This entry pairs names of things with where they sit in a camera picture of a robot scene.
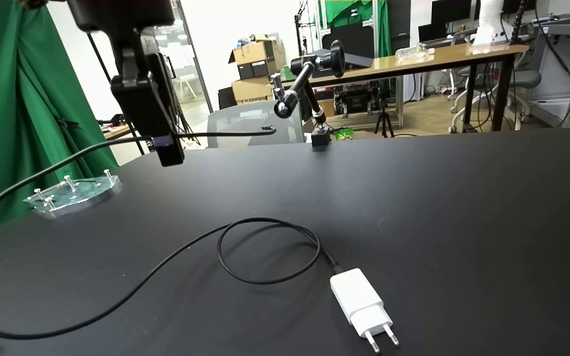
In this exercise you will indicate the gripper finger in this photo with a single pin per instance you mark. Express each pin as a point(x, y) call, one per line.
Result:
point(168, 126)
point(139, 106)

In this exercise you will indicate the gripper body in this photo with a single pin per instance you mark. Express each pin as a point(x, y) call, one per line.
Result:
point(117, 12)

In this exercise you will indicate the white chair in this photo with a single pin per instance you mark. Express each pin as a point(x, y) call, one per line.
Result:
point(186, 86)

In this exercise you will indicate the grey mesh office chair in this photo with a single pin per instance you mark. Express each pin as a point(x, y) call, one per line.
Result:
point(245, 121)

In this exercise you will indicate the stack of cardboard boxes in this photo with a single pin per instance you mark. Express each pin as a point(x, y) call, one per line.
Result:
point(255, 69)

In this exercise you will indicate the clear acrylic plate with screws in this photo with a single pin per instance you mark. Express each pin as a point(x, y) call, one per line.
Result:
point(74, 195)

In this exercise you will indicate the green cloth backdrop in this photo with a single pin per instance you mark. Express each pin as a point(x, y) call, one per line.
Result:
point(23, 109)
point(349, 12)

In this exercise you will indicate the green snack bag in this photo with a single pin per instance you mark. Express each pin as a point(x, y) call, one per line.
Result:
point(344, 134)

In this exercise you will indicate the black box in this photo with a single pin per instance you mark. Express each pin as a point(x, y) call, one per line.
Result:
point(356, 60)

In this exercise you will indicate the small black tripod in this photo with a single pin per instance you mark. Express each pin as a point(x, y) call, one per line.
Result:
point(385, 121)

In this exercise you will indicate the clear plastic bottle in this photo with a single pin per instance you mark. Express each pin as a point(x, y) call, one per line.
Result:
point(411, 51)

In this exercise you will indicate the white charger plug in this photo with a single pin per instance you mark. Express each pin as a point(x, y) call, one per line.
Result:
point(359, 301)

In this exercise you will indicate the long wooden table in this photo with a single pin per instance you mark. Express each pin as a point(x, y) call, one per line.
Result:
point(443, 57)

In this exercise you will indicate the row of monitors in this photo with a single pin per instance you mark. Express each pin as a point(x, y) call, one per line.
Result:
point(448, 17)

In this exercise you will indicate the white machine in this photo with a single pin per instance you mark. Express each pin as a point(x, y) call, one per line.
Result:
point(489, 24)

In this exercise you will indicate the camera on mount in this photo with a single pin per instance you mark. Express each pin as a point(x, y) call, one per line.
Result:
point(295, 89)

